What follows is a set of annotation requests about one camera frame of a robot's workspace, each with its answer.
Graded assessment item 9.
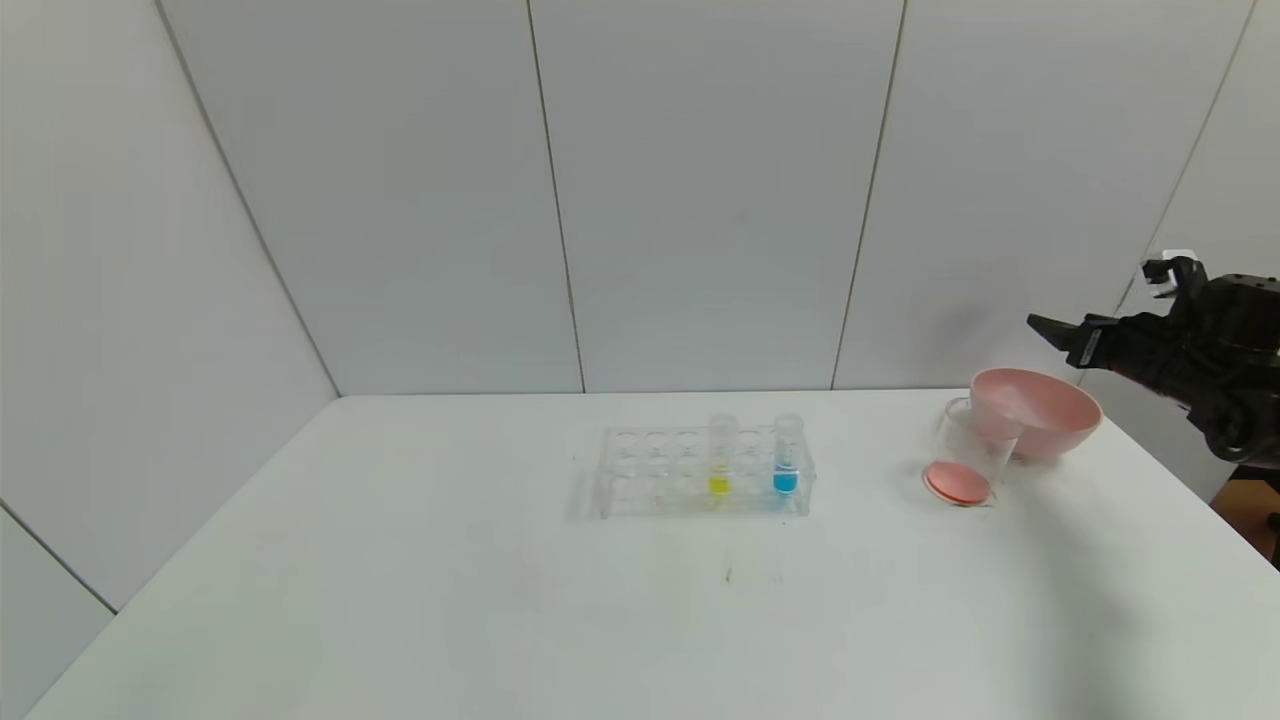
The clear plastic test tube rack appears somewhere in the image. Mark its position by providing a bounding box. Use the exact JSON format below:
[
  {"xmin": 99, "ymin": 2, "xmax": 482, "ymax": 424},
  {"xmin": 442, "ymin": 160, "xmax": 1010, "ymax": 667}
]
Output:
[{"xmin": 597, "ymin": 425, "xmax": 816, "ymax": 519}]

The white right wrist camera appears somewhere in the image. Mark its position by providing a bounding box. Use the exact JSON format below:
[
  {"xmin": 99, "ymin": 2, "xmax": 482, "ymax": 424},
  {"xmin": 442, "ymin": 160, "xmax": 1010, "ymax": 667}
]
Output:
[{"xmin": 1142, "ymin": 250, "xmax": 1213, "ymax": 301}]

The pink bowl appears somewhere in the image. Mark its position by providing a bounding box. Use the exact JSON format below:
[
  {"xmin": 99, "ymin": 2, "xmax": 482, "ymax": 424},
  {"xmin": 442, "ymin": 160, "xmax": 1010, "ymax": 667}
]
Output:
[{"xmin": 967, "ymin": 368, "xmax": 1103, "ymax": 463}]

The test tube with red pigment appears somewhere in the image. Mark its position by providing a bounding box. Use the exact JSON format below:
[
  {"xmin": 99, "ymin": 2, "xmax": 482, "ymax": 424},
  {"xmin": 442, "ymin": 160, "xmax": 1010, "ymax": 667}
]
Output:
[{"xmin": 988, "ymin": 383, "xmax": 1043, "ymax": 429}]

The clear glass beaker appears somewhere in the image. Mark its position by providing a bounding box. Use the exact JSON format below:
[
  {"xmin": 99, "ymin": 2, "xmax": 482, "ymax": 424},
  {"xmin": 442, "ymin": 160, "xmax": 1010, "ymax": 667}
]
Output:
[{"xmin": 922, "ymin": 398, "xmax": 1021, "ymax": 508}]

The test tube with yellow pigment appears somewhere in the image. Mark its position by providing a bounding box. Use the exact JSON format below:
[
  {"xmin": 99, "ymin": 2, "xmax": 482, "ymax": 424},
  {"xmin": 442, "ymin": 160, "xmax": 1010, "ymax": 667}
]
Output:
[{"xmin": 707, "ymin": 416, "xmax": 738, "ymax": 498}]

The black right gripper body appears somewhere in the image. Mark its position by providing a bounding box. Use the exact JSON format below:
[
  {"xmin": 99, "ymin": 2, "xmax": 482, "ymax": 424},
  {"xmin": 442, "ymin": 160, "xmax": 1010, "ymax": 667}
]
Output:
[{"xmin": 1065, "ymin": 312, "xmax": 1188, "ymax": 398}]

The test tube with blue pigment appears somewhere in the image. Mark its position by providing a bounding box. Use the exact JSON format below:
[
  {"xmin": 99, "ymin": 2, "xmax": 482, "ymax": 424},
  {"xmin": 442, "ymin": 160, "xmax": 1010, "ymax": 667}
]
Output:
[{"xmin": 773, "ymin": 415, "xmax": 804, "ymax": 497}]

